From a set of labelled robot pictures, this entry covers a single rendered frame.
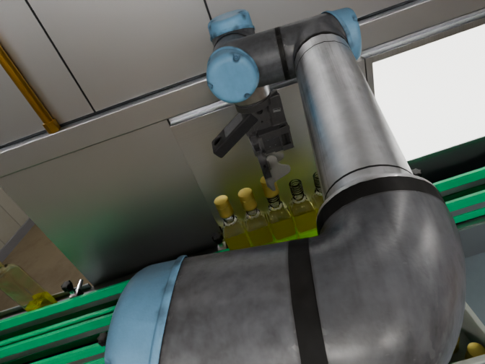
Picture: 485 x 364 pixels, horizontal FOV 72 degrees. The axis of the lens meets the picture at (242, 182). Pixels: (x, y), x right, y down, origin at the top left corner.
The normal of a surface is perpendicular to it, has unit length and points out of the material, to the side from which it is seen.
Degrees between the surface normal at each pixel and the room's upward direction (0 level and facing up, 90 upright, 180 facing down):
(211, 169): 90
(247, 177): 90
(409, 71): 90
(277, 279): 2
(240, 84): 90
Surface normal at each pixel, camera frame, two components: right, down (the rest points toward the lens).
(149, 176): 0.13, 0.56
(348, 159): -0.57, -0.57
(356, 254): -0.22, -0.80
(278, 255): -0.25, -0.91
